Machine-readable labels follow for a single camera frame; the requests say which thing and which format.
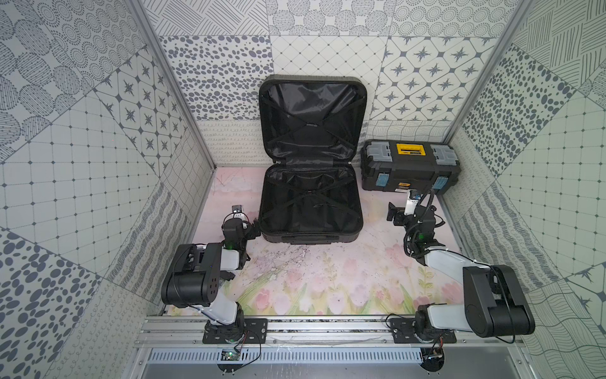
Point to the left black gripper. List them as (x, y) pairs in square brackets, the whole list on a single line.
[(248, 230)]

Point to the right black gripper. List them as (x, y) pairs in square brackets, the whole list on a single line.
[(399, 212)]

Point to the black ribbed hard-shell suitcase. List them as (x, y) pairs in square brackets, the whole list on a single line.
[(310, 130)]

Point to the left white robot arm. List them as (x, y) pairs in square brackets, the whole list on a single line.
[(197, 270)]

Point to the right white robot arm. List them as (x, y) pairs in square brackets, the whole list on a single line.
[(493, 302)]

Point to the black toolbox with yellow label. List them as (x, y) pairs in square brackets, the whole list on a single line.
[(399, 166)]

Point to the floral pink table mat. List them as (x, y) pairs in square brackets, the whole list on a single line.
[(371, 275)]

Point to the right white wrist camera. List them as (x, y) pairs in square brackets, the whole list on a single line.
[(414, 197)]

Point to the aluminium mounting rail frame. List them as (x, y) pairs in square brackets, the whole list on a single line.
[(316, 340)]

